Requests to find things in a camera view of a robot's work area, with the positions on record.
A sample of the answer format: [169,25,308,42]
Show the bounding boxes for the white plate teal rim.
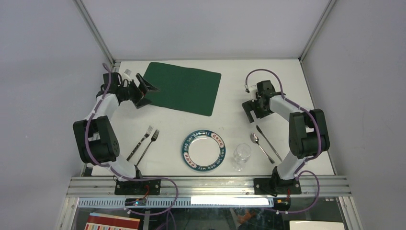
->
[180,129,226,173]

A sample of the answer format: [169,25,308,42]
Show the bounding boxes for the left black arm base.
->
[114,179,161,196]

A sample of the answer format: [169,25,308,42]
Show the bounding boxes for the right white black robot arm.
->
[242,80,330,196]

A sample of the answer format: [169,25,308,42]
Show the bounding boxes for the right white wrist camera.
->
[245,84,258,101]

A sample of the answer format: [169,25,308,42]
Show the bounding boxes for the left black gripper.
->
[118,74,159,108]

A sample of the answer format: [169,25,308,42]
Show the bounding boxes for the silver spoon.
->
[250,133,275,164]

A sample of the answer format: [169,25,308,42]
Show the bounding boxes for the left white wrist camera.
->
[121,69,132,81]

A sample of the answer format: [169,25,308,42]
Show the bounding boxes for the clear drinking glass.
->
[233,143,251,171]

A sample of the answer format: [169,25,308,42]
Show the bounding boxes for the red striped book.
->
[84,213,141,230]

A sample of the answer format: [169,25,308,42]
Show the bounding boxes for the silver table knife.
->
[256,125,282,161]

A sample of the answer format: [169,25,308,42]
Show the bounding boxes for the slim silver fork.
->
[136,129,160,167]

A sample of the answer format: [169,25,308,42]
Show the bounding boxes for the aluminium frame rail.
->
[66,175,352,197]

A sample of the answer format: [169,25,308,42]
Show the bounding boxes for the dark green placemat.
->
[144,62,222,116]

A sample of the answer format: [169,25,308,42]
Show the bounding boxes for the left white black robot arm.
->
[73,70,159,195]

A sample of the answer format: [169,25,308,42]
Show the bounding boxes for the orange object under table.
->
[237,210,256,224]

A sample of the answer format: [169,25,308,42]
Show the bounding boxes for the white slotted cable duct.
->
[78,196,274,209]

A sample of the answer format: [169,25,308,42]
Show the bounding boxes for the white box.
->
[289,220,345,230]

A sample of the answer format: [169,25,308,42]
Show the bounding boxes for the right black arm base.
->
[253,177,302,196]

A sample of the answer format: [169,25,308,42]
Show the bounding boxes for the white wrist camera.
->
[245,84,258,101]
[121,69,132,81]

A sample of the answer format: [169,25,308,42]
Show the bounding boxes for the silver fork dark handle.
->
[126,125,153,161]

